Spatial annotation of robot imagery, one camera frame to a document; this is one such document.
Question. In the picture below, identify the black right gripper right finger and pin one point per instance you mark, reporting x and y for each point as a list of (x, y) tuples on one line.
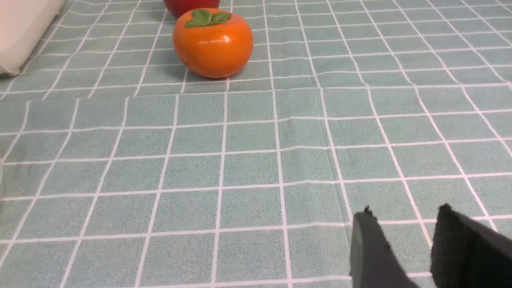
[(468, 254)]

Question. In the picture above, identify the orange persimmon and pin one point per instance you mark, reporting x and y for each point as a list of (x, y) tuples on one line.
[(213, 43)]

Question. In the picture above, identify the red apple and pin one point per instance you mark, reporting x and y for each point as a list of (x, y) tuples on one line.
[(179, 7)]

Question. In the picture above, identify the green checkered tablecloth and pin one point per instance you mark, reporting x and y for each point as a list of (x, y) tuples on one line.
[(122, 169)]

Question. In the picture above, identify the white toaster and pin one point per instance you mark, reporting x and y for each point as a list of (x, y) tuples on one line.
[(22, 25)]

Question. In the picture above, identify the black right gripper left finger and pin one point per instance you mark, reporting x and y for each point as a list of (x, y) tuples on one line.
[(372, 261)]

